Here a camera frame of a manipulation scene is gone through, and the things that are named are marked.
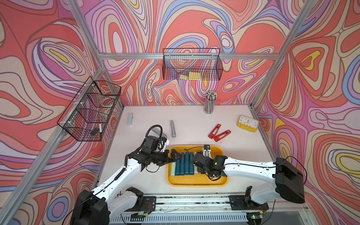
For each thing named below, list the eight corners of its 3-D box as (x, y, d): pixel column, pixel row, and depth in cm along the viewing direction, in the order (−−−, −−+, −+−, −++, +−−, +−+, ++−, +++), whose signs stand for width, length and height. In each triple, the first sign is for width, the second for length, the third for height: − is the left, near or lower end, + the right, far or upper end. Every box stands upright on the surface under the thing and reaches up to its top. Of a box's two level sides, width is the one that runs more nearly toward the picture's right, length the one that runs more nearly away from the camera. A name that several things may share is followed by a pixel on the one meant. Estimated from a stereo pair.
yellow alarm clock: (235, 126, 109) (237, 123, 106) (238, 117, 115) (239, 114, 112) (255, 133, 104) (257, 130, 102) (257, 123, 111) (259, 120, 108)
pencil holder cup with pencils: (204, 114, 117) (207, 97, 102) (203, 108, 122) (206, 90, 107) (213, 114, 117) (217, 97, 102) (211, 108, 122) (216, 90, 107)
